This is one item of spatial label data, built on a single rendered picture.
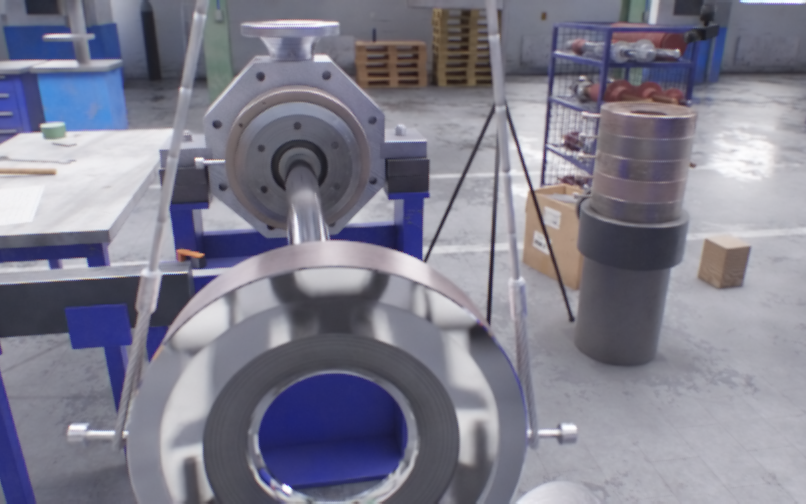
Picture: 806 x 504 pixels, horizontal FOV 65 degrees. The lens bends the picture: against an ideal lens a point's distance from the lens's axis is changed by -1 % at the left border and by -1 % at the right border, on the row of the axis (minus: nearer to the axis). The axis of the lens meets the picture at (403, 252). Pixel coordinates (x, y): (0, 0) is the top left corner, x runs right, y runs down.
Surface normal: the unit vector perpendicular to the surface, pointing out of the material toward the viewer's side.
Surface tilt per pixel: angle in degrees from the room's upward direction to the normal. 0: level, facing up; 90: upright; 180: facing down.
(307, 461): 0
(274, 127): 90
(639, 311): 90
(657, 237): 90
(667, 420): 0
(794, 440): 0
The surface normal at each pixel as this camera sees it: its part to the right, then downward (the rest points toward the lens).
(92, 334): 0.18, 0.36
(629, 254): -0.36, 0.34
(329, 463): 0.00, -0.93
